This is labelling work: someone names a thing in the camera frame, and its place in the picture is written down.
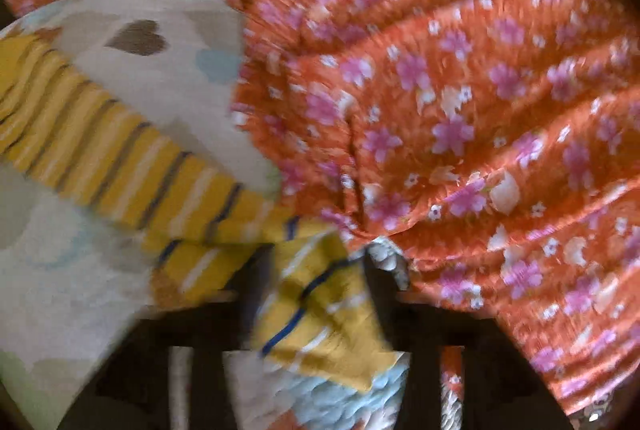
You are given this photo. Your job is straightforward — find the yellow striped knit sweater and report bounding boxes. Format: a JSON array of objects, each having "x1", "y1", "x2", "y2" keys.
[{"x1": 1, "y1": 34, "x2": 398, "y2": 391}]

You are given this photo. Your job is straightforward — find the white heart-pattern quilt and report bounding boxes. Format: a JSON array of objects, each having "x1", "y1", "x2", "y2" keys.
[{"x1": 1, "y1": 0, "x2": 406, "y2": 429}]

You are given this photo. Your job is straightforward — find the orange floral bed sheet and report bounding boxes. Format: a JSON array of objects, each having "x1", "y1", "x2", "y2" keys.
[{"x1": 9, "y1": 0, "x2": 639, "y2": 413}]

